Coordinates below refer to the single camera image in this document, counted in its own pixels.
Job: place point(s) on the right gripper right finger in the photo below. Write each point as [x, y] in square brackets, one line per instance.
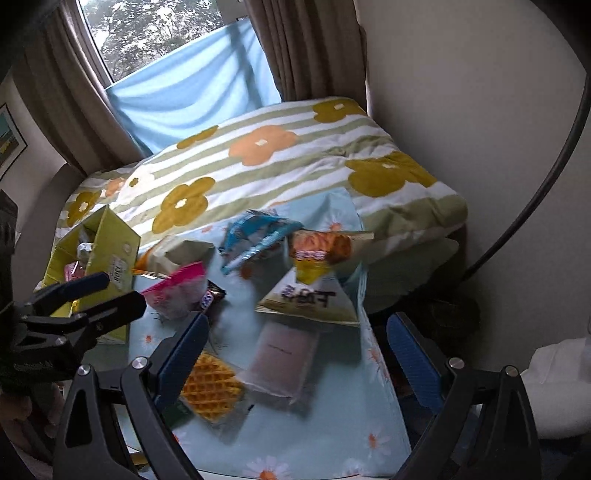
[482, 426]

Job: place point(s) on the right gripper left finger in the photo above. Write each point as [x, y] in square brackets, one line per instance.
[90, 444]

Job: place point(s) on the waffle snack packet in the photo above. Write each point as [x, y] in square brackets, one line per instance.
[214, 394]

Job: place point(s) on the pink snack bag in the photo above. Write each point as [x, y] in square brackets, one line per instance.
[175, 296]

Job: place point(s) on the orange cream chips bag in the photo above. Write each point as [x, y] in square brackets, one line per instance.
[171, 253]

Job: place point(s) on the snickers bar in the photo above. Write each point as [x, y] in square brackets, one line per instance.
[213, 296]

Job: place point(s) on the pale pink packet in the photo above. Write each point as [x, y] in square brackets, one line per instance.
[282, 361]

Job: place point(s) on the white triangular snack bag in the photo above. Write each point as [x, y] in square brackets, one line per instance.
[323, 301]

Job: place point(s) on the blue snack bag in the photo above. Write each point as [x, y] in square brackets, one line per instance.
[253, 235]

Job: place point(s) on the orange yellow snack bag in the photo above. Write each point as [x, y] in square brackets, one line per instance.
[316, 254]

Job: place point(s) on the dark green snack packet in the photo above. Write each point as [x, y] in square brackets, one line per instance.
[176, 414]

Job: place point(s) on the person's left hand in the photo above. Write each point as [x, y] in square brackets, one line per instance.
[26, 422]

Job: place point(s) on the white cloth bundle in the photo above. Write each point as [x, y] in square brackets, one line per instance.
[557, 382]

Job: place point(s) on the yellow-green cardboard box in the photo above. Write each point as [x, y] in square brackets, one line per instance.
[114, 250]

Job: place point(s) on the grey headboard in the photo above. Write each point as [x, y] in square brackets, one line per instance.
[33, 249]

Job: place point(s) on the daisy print blue cloth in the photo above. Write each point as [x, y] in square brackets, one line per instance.
[317, 401]

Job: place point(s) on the framed landscape picture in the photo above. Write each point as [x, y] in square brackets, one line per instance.
[12, 142]

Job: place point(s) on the left brown curtain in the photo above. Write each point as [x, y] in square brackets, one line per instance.
[62, 90]

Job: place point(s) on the brown curtain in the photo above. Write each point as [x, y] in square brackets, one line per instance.
[62, 90]
[315, 49]

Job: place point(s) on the window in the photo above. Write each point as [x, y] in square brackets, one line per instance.
[130, 34]

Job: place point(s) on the blue sheet over window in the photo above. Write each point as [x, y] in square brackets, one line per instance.
[208, 81]

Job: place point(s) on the floral striped duvet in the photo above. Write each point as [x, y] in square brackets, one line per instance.
[268, 157]

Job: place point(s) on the black lamp stand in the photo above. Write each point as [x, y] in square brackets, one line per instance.
[545, 187]

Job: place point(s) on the right brown curtain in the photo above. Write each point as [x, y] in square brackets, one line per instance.
[315, 49]

